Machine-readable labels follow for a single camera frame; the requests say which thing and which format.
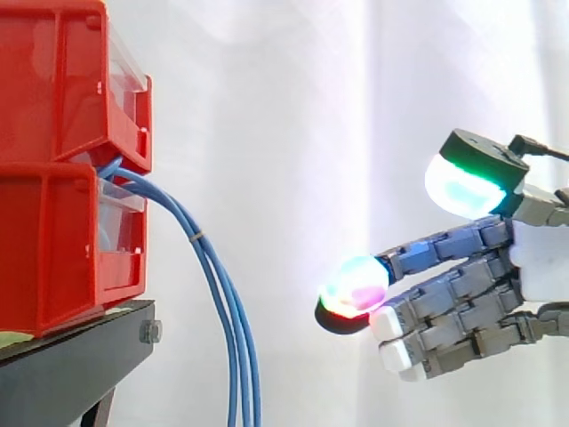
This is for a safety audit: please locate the thin black cable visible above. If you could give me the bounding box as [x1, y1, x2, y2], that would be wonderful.
[509, 133, 569, 162]

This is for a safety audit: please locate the black stand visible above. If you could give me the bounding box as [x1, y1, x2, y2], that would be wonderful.
[0, 299, 164, 427]

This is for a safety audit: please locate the red bin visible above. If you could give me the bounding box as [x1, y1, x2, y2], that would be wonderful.
[0, 161, 148, 341]
[0, 0, 154, 173]

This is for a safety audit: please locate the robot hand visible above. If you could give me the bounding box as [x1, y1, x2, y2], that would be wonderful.
[313, 127, 569, 383]

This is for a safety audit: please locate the blue cable bundle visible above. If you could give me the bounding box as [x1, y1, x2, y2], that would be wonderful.
[94, 154, 263, 427]

